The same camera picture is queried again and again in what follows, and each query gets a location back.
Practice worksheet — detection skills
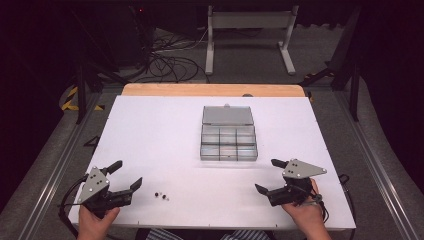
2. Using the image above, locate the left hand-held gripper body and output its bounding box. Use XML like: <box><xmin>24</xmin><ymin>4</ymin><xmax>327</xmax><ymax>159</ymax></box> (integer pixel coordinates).
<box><xmin>77</xmin><ymin>165</ymin><xmax>134</xmax><ymax>220</ymax></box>

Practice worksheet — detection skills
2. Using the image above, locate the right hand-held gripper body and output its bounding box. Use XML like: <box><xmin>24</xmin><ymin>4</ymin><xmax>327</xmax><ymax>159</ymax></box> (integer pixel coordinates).
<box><xmin>267</xmin><ymin>158</ymin><xmax>328</xmax><ymax>207</ymax></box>

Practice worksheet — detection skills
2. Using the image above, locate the person's right hand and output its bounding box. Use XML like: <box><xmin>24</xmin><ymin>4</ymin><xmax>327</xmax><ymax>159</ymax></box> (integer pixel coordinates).
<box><xmin>280</xmin><ymin>177</ymin><xmax>330</xmax><ymax>236</ymax></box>

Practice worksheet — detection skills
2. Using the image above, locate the person's left hand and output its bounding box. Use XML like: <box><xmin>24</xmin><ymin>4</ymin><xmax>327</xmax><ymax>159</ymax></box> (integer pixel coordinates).
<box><xmin>76</xmin><ymin>204</ymin><xmax>121</xmax><ymax>240</ymax></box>

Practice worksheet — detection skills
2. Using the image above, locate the clear plastic compartment box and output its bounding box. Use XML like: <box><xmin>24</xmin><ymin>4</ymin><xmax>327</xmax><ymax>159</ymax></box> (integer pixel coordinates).
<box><xmin>199</xmin><ymin>103</ymin><xmax>259</xmax><ymax>162</ymax></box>

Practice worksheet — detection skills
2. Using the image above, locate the person's striped clothing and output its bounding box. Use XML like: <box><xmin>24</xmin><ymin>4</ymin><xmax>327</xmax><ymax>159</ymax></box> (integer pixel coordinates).
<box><xmin>145</xmin><ymin>228</ymin><xmax>272</xmax><ymax>240</ymax></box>

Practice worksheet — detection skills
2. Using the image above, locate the black metal stand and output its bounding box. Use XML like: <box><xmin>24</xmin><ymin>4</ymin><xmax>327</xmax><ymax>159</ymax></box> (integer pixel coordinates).
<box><xmin>298</xmin><ymin>6</ymin><xmax>363</xmax><ymax>123</ymax></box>
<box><xmin>68</xmin><ymin>6</ymin><xmax>129</xmax><ymax>125</ymax></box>

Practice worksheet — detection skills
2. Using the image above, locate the wooden table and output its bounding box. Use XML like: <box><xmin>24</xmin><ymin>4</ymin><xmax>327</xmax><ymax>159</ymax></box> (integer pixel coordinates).
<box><xmin>120</xmin><ymin>83</ymin><xmax>307</xmax><ymax>98</ymax></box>

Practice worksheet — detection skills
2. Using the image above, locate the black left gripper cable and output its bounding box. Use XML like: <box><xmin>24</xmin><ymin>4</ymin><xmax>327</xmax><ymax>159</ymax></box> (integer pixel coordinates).
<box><xmin>57</xmin><ymin>175</ymin><xmax>90</xmax><ymax>240</ymax></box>

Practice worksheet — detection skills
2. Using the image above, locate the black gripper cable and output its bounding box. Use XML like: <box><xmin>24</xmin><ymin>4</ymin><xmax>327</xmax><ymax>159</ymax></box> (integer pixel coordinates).
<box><xmin>57</xmin><ymin>175</ymin><xmax>90</xmax><ymax>240</ymax></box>
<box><xmin>313</xmin><ymin>173</ymin><xmax>356</xmax><ymax>225</ymax></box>

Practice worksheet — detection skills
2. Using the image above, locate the small black triangular bracket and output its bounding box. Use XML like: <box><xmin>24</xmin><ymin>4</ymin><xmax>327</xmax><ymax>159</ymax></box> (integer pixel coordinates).
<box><xmin>83</xmin><ymin>135</ymin><xmax>100</xmax><ymax>148</ymax></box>

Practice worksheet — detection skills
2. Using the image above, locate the grey metal floor rail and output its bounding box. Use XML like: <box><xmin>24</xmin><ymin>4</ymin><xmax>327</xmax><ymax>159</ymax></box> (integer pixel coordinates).
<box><xmin>333</xmin><ymin>89</ymin><xmax>422</xmax><ymax>240</ymax></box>
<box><xmin>17</xmin><ymin>91</ymin><xmax>104</xmax><ymax>240</ymax></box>

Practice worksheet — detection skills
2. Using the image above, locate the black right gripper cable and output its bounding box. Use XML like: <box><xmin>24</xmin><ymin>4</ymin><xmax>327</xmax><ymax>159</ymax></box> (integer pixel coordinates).
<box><xmin>313</xmin><ymin>173</ymin><xmax>356</xmax><ymax>225</ymax></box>

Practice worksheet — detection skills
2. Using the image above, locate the tangle of black floor cables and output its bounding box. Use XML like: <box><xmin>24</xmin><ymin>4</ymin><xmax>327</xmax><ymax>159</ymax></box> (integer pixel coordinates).
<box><xmin>131</xmin><ymin>28</ymin><xmax>212</xmax><ymax>84</ymax></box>

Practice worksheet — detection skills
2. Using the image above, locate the white metal table frame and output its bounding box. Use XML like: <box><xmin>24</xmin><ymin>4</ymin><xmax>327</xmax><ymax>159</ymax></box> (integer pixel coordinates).
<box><xmin>204</xmin><ymin>4</ymin><xmax>300</xmax><ymax>76</ymax></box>

